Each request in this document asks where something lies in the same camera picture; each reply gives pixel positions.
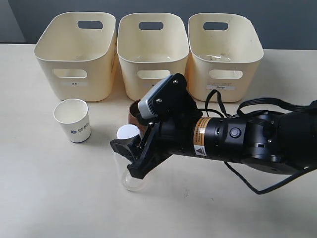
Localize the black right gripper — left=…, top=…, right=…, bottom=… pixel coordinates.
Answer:
left=110, top=73, right=202, bottom=179

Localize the clear plastic bottle white cap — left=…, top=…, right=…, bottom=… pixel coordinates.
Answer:
left=114, top=124, right=151, bottom=192

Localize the brown wooden cup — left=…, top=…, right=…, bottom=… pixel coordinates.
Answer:
left=128, top=100, right=148, bottom=138

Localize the white paper cup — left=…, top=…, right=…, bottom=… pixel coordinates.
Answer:
left=53, top=99, right=91, bottom=143

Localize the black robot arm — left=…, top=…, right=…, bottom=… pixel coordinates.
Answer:
left=110, top=73, right=317, bottom=179

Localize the middle cream plastic bin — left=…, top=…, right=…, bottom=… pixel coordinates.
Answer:
left=117, top=12, right=190, bottom=101

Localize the cream plastic bin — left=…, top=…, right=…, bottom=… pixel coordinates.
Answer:
left=187, top=13, right=264, bottom=103
left=117, top=12, right=190, bottom=101
left=34, top=12, right=117, bottom=102

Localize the left cream plastic bin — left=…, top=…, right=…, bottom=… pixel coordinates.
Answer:
left=34, top=12, right=117, bottom=102

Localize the right cream plastic bin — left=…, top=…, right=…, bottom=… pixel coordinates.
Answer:
left=187, top=13, right=264, bottom=103

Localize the black cable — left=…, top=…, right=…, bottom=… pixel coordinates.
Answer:
left=203, top=89, right=317, bottom=196

